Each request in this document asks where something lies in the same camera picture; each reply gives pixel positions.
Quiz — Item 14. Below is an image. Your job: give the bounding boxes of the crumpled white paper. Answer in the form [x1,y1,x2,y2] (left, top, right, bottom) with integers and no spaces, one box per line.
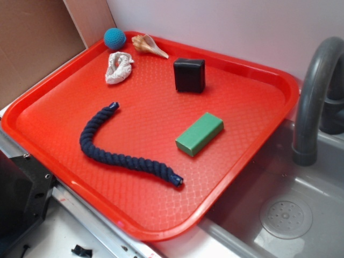
[105,52,134,84]

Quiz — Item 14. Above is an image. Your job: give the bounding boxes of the red plastic tray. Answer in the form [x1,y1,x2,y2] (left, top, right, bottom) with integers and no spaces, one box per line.
[1,38,299,242]

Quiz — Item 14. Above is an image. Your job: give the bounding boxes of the green rectangular block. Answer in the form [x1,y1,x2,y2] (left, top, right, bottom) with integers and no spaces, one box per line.
[175,112,224,157]

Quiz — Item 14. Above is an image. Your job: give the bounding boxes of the black rectangular block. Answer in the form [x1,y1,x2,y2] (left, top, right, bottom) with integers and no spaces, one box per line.
[173,58,205,94]

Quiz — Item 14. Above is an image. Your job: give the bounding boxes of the tan conch seashell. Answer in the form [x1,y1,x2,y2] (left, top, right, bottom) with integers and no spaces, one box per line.
[131,34,169,59]

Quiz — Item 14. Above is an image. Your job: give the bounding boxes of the blue crocheted ball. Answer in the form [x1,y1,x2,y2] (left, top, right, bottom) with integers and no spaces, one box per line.
[104,28,126,50]

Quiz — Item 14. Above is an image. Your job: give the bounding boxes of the grey curved faucet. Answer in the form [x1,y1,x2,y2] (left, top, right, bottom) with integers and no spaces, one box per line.
[292,37,343,166]

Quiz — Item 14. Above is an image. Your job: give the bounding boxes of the grey plastic sink basin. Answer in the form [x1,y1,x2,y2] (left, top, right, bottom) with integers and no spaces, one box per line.
[150,77,344,258]

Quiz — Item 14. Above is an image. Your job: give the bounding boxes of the round sink drain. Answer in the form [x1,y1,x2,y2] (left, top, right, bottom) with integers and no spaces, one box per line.
[260,195,313,240]

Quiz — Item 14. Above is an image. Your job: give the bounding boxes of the black tape scrap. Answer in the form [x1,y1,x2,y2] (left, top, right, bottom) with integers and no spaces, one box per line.
[71,245,93,258]

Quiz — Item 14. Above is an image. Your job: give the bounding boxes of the brown cardboard panel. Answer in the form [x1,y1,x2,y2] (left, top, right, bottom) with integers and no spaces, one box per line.
[1,1,115,109]

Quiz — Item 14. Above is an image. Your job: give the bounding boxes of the dark blue twisted rope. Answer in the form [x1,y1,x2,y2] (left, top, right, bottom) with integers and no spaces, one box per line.
[79,101,185,189]

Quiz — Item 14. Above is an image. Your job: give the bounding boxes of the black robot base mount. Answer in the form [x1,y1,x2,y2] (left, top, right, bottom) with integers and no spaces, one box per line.
[1,154,56,257]

